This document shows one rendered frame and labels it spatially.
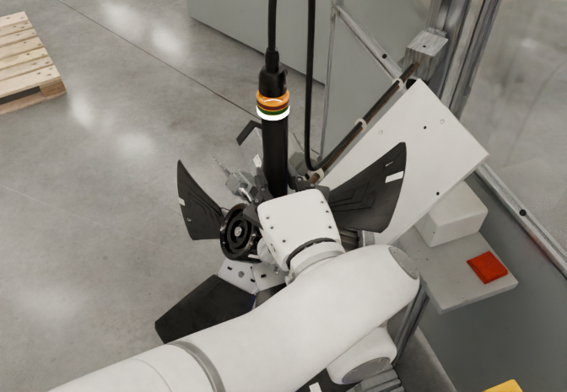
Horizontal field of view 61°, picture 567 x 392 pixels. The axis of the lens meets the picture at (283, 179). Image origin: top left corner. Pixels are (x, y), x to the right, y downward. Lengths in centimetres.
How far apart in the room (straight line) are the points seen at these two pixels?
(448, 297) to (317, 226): 77
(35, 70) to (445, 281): 300
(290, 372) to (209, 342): 9
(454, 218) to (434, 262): 14
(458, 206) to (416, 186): 39
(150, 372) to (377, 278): 24
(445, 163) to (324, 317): 63
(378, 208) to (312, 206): 14
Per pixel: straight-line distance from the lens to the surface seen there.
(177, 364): 39
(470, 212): 143
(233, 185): 125
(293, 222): 67
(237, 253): 98
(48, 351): 240
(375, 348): 57
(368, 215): 79
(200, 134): 303
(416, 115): 112
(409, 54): 122
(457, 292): 140
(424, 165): 106
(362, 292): 49
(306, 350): 47
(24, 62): 379
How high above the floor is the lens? 201
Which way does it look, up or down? 48 degrees down
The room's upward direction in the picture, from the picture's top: straight up
